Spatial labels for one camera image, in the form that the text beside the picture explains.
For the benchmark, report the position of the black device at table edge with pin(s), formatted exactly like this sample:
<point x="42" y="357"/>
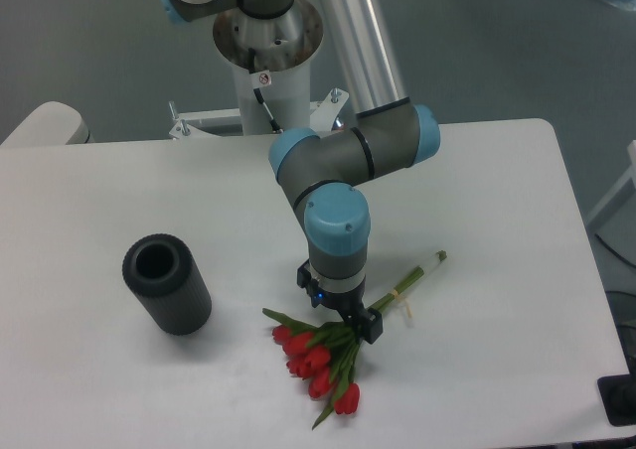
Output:
<point x="618" y="398"/>

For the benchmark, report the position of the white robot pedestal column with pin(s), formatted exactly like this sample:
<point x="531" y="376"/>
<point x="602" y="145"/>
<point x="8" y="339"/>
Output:
<point x="270" y="61"/>

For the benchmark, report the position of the dark grey ribbed vase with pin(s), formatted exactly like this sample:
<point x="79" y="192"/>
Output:
<point x="160" y="270"/>

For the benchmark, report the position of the white pedestal base frame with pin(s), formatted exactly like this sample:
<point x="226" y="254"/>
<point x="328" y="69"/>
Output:
<point x="324" y="118"/>

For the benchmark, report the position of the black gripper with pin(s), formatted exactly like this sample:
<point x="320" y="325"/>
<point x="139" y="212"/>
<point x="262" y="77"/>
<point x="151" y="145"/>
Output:
<point x="344" y="296"/>

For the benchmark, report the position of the white chair back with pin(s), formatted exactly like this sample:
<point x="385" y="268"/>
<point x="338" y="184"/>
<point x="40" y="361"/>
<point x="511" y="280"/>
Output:
<point x="50" y="124"/>

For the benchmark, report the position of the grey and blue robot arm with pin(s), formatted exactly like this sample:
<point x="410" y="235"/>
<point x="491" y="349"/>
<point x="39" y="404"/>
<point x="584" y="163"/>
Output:
<point x="320" y="174"/>

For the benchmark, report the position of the white furniture frame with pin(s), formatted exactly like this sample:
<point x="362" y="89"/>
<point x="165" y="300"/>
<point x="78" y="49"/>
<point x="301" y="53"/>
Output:
<point x="615" y="197"/>

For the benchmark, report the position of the red tulip bouquet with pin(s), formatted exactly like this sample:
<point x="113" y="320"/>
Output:
<point x="325" y="356"/>

